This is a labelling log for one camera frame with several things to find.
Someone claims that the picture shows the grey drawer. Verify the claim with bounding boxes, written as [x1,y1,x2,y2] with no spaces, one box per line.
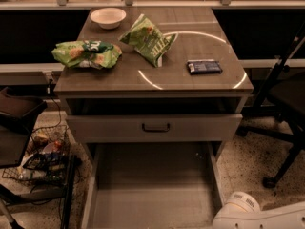
[66,114,242,143]
[81,142,224,229]

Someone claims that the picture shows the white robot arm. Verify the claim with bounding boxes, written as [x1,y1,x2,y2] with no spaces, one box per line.
[212,192,305,229]

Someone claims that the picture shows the grey drawer cabinet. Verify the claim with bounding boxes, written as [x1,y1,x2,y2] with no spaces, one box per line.
[55,7,253,155]

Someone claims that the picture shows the dark blue snack bar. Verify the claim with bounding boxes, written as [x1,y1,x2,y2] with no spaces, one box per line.
[186,59,222,75]

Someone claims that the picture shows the upright green chip bag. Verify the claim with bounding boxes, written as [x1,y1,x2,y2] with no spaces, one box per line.
[119,14,177,68]

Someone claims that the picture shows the crumpled green chip bag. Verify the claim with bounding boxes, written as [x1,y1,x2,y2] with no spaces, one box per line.
[51,40,122,70]

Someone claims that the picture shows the white ceramic bowl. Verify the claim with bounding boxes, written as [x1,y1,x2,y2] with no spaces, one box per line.
[90,8,126,30]

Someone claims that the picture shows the black office chair right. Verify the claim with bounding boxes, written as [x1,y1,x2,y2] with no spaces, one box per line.
[236,23,305,188]

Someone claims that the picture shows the black chair left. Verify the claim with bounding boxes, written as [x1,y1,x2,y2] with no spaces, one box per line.
[0,86,48,229]

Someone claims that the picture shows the wire basket with items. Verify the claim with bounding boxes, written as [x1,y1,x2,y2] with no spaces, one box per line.
[2,125,70,185]

